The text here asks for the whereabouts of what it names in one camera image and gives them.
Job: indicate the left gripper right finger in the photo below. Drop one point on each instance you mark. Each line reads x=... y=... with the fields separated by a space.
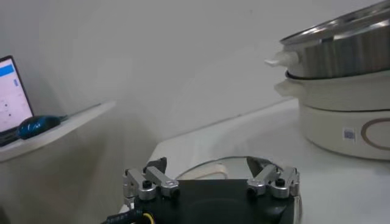
x=265 y=176

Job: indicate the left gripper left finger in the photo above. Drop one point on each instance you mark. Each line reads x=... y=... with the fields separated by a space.
x=161 y=179

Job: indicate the stainless steel steamer basket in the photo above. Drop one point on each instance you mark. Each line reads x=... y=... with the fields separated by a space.
x=341 y=51

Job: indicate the white electric cooking pot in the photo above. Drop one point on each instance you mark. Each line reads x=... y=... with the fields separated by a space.
x=329 y=128

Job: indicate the white side table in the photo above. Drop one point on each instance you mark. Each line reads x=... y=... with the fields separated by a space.
x=61 y=131

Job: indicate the blue computer mouse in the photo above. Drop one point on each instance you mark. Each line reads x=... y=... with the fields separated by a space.
x=38 y=126

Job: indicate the black laptop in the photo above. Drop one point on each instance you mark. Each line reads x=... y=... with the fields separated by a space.
x=12 y=97

